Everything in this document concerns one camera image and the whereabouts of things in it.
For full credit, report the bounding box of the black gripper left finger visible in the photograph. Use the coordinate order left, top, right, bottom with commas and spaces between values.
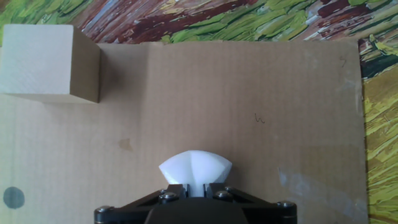
95, 184, 189, 224

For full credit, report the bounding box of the light wooden block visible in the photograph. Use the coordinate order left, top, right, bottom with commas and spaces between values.
0, 24, 101, 104

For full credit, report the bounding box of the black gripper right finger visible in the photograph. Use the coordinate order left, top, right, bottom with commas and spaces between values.
203, 183, 298, 224

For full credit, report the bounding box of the blue yellow painted tablecloth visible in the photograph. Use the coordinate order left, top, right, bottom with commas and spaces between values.
0, 0, 398, 224

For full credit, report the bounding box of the brown cardboard sheet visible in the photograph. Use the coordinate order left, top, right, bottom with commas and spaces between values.
0, 39, 369, 224

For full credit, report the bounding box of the white sponge block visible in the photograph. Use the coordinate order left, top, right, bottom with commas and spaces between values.
158, 150, 233, 197

